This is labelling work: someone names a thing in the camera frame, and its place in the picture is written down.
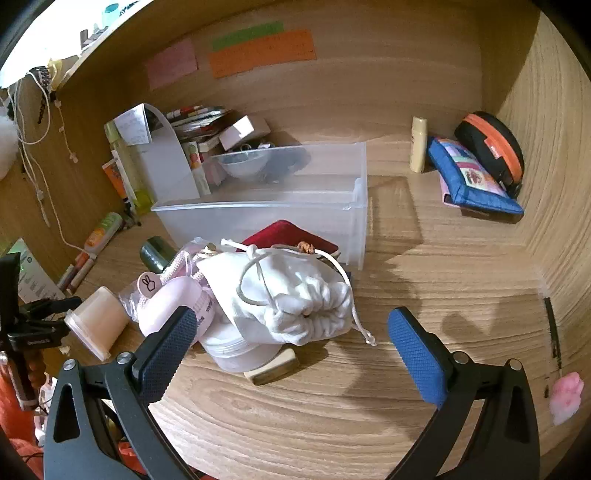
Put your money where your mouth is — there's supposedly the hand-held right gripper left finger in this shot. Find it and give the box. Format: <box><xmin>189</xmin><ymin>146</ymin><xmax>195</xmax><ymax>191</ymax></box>
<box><xmin>44</xmin><ymin>305</ymin><xmax>199</xmax><ymax>480</ymax></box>

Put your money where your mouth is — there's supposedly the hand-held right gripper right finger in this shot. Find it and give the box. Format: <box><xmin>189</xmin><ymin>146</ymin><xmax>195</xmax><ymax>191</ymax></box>
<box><xmin>387</xmin><ymin>307</ymin><xmax>541</xmax><ymax>480</ymax></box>

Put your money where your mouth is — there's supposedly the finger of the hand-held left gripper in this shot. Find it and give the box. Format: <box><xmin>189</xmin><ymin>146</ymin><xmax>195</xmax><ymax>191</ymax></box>
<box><xmin>18</xmin><ymin>296</ymin><xmax>84</xmax><ymax>320</ymax></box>

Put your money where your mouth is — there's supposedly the pink mini fan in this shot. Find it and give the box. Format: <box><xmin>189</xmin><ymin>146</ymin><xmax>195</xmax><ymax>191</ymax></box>
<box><xmin>137</xmin><ymin>272</ymin><xmax>218</xmax><ymax>337</ymax></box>

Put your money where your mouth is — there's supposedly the white round jar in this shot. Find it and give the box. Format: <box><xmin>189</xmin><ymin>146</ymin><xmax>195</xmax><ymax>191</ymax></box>
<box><xmin>203</xmin><ymin>318</ymin><xmax>287</xmax><ymax>374</ymax></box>

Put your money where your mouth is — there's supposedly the pink rope lanyard pack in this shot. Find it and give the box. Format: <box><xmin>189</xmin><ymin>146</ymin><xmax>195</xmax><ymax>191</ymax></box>
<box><xmin>117</xmin><ymin>237</ymin><xmax>218</xmax><ymax>324</ymax></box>

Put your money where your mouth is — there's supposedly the dark green tube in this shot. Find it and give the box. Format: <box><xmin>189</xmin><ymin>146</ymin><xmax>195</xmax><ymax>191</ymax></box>
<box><xmin>140</xmin><ymin>236</ymin><xmax>178</xmax><ymax>273</ymax></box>

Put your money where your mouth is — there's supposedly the eraser with tan sleeve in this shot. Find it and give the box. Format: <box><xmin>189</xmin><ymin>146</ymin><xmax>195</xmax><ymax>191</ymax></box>
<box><xmin>245</xmin><ymin>348</ymin><xmax>301</xmax><ymax>386</ymax></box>

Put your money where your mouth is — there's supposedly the white drawstring pouch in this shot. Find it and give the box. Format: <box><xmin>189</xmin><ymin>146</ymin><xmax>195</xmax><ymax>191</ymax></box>
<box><xmin>196</xmin><ymin>237</ymin><xmax>377</xmax><ymax>347</ymax></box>

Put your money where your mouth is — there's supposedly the red pouch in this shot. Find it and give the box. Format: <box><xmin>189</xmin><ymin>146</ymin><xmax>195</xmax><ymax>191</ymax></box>
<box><xmin>241</xmin><ymin>220</ymin><xmax>342</xmax><ymax>264</ymax></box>

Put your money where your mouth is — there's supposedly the translucent plastic storage box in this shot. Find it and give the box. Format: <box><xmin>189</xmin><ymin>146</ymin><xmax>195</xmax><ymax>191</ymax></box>
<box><xmin>151</xmin><ymin>141</ymin><xmax>369</xmax><ymax>273</ymax></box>

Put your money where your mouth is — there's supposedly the wooden desktop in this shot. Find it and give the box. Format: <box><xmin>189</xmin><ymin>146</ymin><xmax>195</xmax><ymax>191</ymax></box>
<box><xmin>28</xmin><ymin>171</ymin><xmax>555</xmax><ymax>480</ymax></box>

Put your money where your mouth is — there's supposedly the green white card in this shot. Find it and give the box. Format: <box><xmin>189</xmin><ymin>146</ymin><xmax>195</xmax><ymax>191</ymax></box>
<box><xmin>0</xmin><ymin>237</ymin><xmax>65</xmax><ymax>305</ymax></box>

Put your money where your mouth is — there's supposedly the white orange marker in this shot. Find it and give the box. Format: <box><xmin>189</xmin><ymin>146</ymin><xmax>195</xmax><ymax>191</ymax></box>
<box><xmin>65</xmin><ymin>258</ymin><xmax>99</xmax><ymax>295</ymax></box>
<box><xmin>55</xmin><ymin>251</ymin><xmax>93</xmax><ymax>289</ymax></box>

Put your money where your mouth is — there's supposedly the translucent beige cup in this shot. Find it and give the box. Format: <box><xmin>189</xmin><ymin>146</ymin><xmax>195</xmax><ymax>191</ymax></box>
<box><xmin>64</xmin><ymin>286</ymin><xmax>130</xmax><ymax>361</ymax></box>

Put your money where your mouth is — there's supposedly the orange green tube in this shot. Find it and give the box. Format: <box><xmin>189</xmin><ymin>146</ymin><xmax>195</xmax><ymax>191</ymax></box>
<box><xmin>84</xmin><ymin>212</ymin><xmax>123</xmax><ymax>254</ymax></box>

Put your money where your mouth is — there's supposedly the orange cloth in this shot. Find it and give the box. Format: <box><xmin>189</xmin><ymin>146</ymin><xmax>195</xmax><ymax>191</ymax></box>
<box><xmin>0</xmin><ymin>369</ymin><xmax>47</xmax><ymax>480</ymax></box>

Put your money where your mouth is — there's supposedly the orange packet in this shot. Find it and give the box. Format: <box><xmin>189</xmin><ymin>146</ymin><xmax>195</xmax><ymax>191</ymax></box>
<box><xmin>102</xmin><ymin>159</ymin><xmax>132</xmax><ymax>199</ymax></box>

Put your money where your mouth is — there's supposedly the pink fluffy toy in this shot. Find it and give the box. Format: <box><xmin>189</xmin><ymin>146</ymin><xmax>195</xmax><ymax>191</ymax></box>
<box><xmin>551</xmin><ymin>373</ymin><xmax>583</xmax><ymax>426</ymax></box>

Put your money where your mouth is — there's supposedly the green bottle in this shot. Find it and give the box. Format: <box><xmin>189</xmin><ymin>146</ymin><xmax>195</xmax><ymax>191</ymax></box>
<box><xmin>104</xmin><ymin>121</ymin><xmax>153</xmax><ymax>208</ymax></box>

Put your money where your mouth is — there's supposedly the pink flat case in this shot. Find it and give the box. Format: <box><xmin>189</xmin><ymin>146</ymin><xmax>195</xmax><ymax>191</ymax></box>
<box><xmin>440</xmin><ymin>178</ymin><xmax>462</xmax><ymax>206</ymax></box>

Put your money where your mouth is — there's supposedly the blue zip pouch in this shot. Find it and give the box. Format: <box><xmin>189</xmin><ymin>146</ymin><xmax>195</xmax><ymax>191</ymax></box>
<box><xmin>426</xmin><ymin>135</ymin><xmax>525</xmax><ymax>217</ymax></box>

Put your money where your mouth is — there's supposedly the white file holder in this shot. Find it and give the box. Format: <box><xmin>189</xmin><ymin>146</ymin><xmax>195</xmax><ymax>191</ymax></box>
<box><xmin>124</xmin><ymin>104</ymin><xmax>201</xmax><ymax>204</ymax></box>

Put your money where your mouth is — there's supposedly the fruit print box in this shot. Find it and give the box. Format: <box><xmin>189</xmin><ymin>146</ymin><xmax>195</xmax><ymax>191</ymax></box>
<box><xmin>182</xmin><ymin>141</ymin><xmax>218</xmax><ymax>195</ymax></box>

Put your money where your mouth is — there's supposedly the white paper receipt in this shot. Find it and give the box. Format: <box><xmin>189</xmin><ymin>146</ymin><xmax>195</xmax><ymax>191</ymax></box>
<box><xmin>115</xmin><ymin>105</ymin><xmax>151</xmax><ymax>146</ymax></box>

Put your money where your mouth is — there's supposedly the clear bowl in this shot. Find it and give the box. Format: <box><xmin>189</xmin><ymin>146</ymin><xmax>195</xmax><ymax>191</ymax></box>
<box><xmin>210</xmin><ymin>150</ymin><xmax>273</xmax><ymax>180</ymax></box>

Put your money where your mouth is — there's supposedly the cream lotion bottle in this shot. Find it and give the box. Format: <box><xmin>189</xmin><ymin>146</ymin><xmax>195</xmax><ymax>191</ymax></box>
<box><xmin>410</xmin><ymin>116</ymin><xmax>429</xmax><ymax>174</ymax></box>

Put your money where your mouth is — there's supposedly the black orange round case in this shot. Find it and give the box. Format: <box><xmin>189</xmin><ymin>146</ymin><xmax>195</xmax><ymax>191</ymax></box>
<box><xmin>455</xmin><ymin>112</ymin><xmax>526</xmax><ymax>199</ymax></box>

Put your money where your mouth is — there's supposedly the small white box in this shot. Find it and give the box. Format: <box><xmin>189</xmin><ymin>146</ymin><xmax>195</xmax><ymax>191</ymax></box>
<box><xmin>218</xmin><ymin>115</ymin><xmax>271</xmax><ymax>151</ymax></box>

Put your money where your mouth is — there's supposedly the stack of booklets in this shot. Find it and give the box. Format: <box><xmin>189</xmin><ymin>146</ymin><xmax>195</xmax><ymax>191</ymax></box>
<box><xmin>165</xmin><ymin>106</ymin><xmax>238</xmax><ymax>144</ymax></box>

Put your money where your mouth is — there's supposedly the pink sticky note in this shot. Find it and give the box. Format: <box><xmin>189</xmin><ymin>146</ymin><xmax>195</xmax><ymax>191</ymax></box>
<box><xmin>145</xmin><ymin>38</ymin><xmax>199</xmax><ymax>90</ymax></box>

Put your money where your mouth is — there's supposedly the orange sticky note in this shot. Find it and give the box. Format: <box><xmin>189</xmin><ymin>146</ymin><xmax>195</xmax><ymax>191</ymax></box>
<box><xmin>208</xmin><ymin>29</ymin><xmax>318</xmax><ymax>79</ymax></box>

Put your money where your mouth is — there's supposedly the green sticky note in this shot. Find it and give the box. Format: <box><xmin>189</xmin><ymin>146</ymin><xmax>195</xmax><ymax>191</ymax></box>
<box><xmin>210</xmin><ymin>21</ymin><xmax>284</xmax><ymax>51</ymax></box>

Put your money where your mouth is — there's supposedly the white cable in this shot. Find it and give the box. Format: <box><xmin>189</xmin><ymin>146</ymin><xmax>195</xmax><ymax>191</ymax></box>
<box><xmin>7</xmin><ymin>78</ymin><xmax>88</xmax><ymax>252</ymax></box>

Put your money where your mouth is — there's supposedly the black braided cord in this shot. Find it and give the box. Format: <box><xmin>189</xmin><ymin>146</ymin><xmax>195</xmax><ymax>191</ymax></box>
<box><xmin>30</xmin><ymin>67</ymin><xmax>51</xmax><ymax>123</ymax></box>

